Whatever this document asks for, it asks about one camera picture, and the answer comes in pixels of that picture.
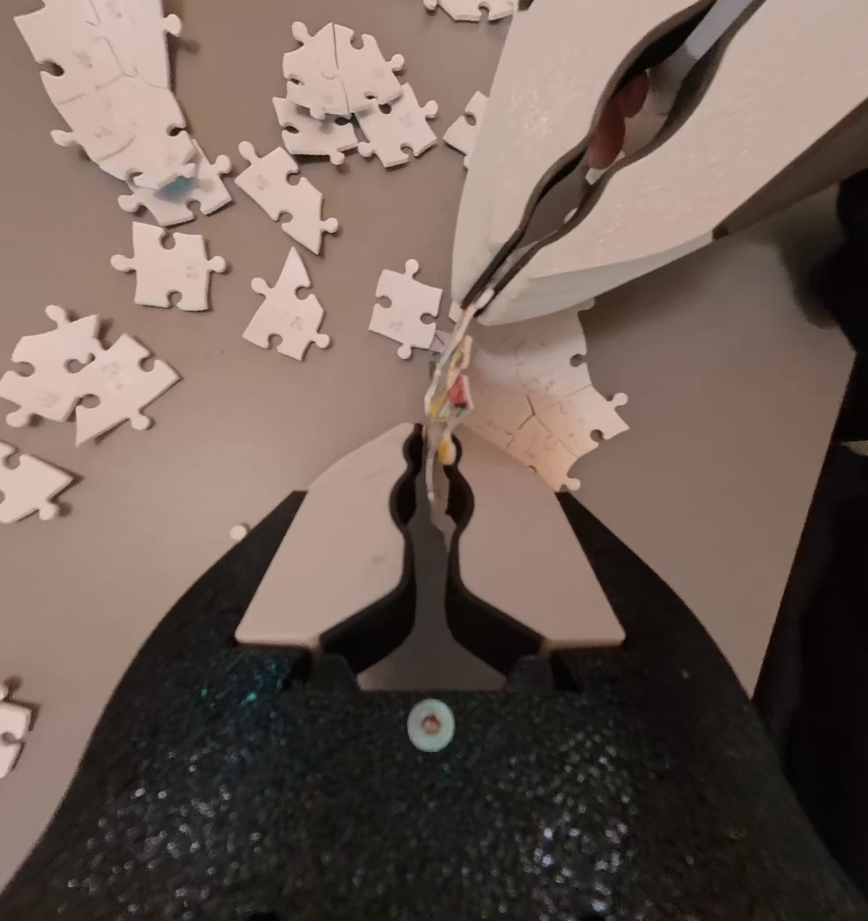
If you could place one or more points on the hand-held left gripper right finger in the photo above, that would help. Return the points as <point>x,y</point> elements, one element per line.
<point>527,568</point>

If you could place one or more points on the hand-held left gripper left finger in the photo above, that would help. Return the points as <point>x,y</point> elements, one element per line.
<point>333,554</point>

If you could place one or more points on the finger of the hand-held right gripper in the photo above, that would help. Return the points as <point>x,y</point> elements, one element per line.
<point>534,108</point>
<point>750,144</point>

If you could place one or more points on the large curved white puzzle section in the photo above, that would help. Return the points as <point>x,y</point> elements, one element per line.
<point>549,403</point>

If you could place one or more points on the white puzzle pieces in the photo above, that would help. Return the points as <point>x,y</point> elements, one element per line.
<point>290,316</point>

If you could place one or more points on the flat assembled white puzzle section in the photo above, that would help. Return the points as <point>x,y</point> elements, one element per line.
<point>110,93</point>

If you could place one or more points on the person's right hand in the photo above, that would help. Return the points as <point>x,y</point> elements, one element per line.
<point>617,122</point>

